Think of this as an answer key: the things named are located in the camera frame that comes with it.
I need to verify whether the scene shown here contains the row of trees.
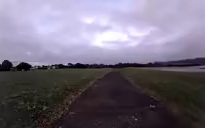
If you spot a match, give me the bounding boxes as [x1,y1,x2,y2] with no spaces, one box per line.
[0,59,168,72]

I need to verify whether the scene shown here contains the dark asphalt path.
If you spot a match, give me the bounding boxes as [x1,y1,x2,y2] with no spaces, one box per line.
[55,70,181,128]

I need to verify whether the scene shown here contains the grass field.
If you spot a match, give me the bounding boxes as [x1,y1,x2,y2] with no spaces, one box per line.
[0,67,114,128]
[117,67,205,128]

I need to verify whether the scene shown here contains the wooded hillside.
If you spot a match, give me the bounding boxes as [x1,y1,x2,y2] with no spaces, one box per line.
[153,56,205,67]

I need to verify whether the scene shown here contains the pale water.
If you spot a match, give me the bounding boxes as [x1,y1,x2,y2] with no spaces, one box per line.
[133,64,205,74]

